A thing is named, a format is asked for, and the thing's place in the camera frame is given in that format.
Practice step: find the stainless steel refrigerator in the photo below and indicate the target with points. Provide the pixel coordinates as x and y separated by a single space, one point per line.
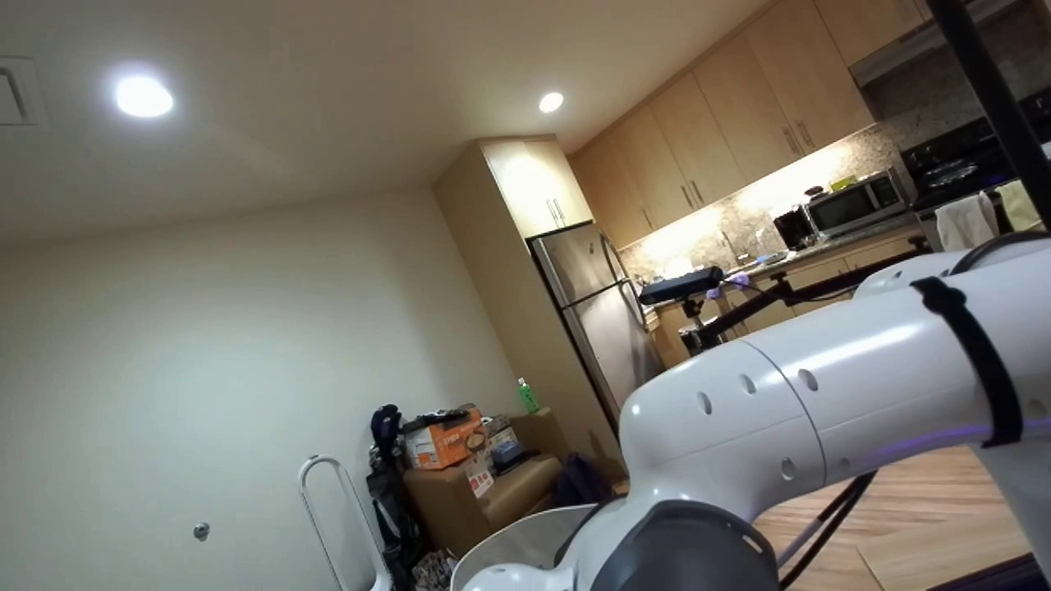
598 309

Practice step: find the round ceiling light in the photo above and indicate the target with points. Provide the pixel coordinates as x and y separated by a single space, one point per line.
142 92

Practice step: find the orange cardboard box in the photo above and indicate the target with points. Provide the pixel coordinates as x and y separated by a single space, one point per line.
446 440

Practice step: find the grey fabric laundry bag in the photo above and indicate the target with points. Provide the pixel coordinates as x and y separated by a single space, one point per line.
524 558

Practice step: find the brown cardboard box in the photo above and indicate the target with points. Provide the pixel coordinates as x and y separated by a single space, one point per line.
455 518

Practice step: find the white metal rack frame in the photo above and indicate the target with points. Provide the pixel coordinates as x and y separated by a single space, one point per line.
342 527

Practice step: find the green bottle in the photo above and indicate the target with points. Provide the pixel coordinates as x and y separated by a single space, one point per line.
528 395

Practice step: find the small ceiling light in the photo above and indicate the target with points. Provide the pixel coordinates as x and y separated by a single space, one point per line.
550 104

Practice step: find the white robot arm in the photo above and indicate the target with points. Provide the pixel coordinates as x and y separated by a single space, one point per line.
943 350

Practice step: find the black camera on mount arm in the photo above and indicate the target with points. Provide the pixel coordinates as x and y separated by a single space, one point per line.
693 288

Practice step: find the silver microwave oven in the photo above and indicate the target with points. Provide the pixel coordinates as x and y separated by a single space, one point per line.
855 208

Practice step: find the light wood kitchen cabinets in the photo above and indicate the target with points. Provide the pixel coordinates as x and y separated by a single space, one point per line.
760 99

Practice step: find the black tripod pole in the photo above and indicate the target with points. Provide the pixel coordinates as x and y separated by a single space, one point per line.
997 99

